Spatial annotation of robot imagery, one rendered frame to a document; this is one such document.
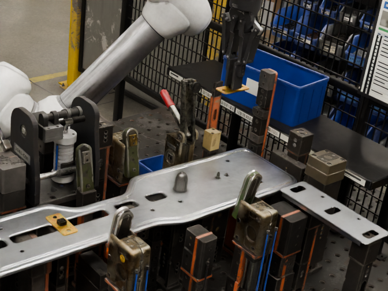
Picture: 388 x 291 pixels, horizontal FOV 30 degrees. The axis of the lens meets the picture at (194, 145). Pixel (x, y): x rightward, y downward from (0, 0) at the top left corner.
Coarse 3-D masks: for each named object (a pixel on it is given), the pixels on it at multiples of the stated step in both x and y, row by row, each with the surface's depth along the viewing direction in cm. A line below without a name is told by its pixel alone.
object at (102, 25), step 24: (72, 0) 462; (96, 0) 448; (120, 0) 432; (216, 0) 375; (72, 24) 468; (96, 24) 454; (72, 48) 474; (96, 48) 460; (168, 48) 415; (72, 72) 480; (144, 96) 443
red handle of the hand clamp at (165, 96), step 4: (160, 92) 200; (164, 92) 199; (164, 96) 199; (168, 96) 199; (164, 100) 199; (168, 100) 198; (172, 100) 199; (168, 104) 198; (172, 104) 198; (168, 108) 199; (172, 108) 198; (172, 112) 198; (176, 112) 198; (176, 116) 197; (176, 120) 197; (188, 132) 196; (188, 136) 195
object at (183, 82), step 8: (184, 80) 190; (192, 80) 191; (184, 88) 190; (192, 88) 188; (200, 88) 189; (184, 96) 191; (192, 96) 193; (184, 104) 191; (192, 104) 193; (184, 112) 192; (192, 112) 194; (184, 120) 193; (192, 120) 195; (184, 128) 194; (192, 128) 195; (192, 136) 196
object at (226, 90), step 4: (216, 88) 177; (220, 88) 177; (224, 88) 178; (228, 88) 178; (240, 88) 179; (244, 88) 179; (248, 88) 180; (224, 92) 175; (228, 92) 176; (232, 92) 176
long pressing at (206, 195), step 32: (224, 160) 199; (256, 160) 202; (128, 192) 177; (160, 192) 179; (192, 192) 181; (224, 192) 183; (256, 192) 185; (0, 224) 158; (32, 224) 160; (96, 224) 163; (160, 224) 168; (0, 256) 148; (32, 256) 149; (64, 256) 152
